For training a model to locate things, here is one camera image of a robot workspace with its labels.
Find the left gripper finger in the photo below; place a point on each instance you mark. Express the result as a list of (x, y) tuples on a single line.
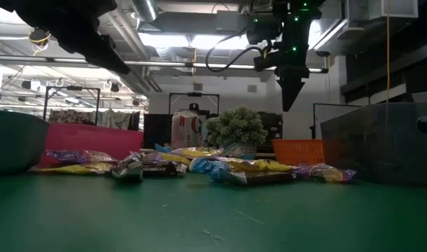
[(112, 57), (96, 57)]

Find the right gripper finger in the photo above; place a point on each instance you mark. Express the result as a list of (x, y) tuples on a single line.
[(285, 91), (295, 87)]

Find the purple gummy candy bag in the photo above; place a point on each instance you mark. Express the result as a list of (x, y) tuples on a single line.
[(77, 155), (325, 173)]

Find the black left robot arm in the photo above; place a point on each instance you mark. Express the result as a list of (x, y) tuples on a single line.
[(24, 10)]

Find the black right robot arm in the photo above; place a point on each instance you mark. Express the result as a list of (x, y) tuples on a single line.
[(297, 17)]

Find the black round ceiling sensor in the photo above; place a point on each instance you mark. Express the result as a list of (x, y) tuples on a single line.
[(38, 36)]

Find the long tube light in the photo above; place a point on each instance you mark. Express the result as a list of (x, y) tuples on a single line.
[(164, 64)]

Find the bright ceiling light panel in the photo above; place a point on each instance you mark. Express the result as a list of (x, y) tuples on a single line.
[(164, 40)]

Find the patterned hanging cloth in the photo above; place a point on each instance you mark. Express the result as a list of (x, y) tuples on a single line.
[(112, 119)]

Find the artificial green potted plant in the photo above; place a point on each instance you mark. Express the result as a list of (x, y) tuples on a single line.
[(234, 126)]

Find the orange plastic basket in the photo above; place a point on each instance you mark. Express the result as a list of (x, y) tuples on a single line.
[(299, 152)]

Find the red plastic bin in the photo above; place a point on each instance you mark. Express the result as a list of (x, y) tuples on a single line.
[(91, 138)]

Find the grey translucent plastic bin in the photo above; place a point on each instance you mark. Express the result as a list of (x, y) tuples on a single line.
[(374, 147)]

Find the white ceiling ventilation unit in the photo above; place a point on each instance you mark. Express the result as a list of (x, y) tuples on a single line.
[(392, 8)]

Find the teal plastic bin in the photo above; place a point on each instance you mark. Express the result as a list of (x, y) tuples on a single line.
[(14, 143)]

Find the green table mat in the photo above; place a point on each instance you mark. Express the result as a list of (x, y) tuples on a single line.
[(213, 217)]

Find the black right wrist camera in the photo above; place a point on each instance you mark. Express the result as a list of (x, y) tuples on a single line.
[(266, 63)]

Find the black metal frame stand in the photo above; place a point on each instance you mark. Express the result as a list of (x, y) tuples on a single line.
[(73, 88), (194, 94)]

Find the white board with black frame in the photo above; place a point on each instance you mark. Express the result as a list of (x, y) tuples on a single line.
[(334, 120)]

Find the small silver ventilation duct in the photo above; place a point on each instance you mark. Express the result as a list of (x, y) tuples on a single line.
[(145, 10)]

